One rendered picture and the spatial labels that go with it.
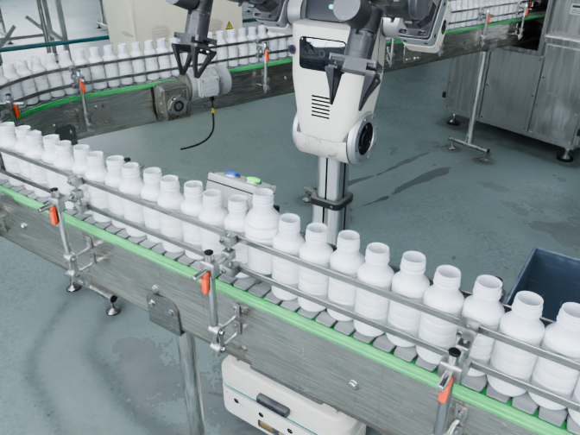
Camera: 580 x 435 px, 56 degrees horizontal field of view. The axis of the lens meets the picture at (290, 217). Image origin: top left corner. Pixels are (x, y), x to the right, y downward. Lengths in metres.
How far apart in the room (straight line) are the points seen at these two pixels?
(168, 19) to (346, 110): 3.67
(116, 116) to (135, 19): 2.51
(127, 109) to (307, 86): 1.13
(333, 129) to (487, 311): 0.83
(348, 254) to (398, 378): 0.22
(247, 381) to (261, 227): 1.04
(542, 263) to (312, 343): 0.65
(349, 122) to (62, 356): 1.63
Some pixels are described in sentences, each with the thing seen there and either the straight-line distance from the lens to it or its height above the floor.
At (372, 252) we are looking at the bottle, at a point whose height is 1.16.
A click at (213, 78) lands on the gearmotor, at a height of 1.02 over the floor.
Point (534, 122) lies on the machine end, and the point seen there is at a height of 0.25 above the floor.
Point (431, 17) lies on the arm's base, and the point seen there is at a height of 1.42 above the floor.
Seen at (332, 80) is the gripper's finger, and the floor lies 1.34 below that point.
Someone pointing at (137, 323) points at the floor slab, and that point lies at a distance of 2.62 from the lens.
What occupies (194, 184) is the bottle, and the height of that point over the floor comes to 1.16.
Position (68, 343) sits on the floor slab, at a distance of 2.61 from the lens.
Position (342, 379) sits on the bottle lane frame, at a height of 0.90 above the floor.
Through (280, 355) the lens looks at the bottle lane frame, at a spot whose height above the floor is 0.89.
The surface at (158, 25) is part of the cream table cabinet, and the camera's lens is 5.01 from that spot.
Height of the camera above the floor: 1.63
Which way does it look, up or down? 29 degrees down
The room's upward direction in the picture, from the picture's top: straight up
